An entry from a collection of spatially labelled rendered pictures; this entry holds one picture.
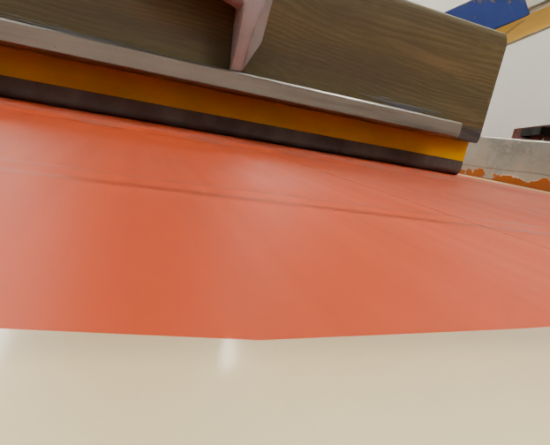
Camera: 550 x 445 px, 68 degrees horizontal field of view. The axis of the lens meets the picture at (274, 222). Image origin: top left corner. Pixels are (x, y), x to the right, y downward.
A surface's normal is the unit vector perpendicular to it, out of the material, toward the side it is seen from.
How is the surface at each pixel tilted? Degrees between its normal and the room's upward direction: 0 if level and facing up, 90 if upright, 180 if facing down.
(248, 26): 108
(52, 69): 91
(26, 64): 91
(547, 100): 90
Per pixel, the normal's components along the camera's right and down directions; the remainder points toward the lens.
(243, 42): 0.22, 0.64
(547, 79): -0.93, -0.09
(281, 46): 0.30, 0.27
